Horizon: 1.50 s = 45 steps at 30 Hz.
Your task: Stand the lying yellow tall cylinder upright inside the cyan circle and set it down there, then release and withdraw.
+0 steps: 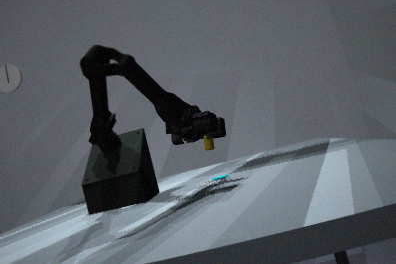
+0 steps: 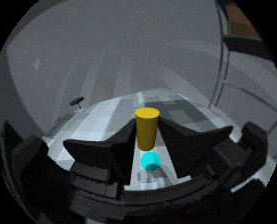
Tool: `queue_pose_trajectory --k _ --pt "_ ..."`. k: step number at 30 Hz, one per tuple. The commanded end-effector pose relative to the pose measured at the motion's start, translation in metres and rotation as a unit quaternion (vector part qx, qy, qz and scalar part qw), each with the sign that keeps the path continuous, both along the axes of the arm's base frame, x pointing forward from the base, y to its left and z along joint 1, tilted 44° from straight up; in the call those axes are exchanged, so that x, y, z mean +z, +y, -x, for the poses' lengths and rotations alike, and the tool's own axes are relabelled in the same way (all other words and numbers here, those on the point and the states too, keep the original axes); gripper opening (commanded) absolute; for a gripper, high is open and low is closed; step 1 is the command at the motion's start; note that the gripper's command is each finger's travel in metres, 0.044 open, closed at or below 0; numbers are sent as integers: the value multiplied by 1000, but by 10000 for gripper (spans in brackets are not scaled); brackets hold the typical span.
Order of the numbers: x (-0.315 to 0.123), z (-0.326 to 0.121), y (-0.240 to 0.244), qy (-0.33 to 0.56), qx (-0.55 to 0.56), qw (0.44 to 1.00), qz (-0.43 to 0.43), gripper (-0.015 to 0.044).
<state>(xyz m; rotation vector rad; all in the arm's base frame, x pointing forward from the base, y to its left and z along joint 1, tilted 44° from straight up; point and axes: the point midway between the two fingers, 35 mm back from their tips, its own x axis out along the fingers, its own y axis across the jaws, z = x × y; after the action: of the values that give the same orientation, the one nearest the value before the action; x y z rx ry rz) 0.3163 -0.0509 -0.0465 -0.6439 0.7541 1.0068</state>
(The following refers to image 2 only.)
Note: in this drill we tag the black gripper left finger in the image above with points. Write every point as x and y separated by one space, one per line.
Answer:
116 152

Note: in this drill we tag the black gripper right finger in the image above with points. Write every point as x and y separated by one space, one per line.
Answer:
186 146

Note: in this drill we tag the yellow tall cylinder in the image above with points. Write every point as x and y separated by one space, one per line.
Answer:
147 125

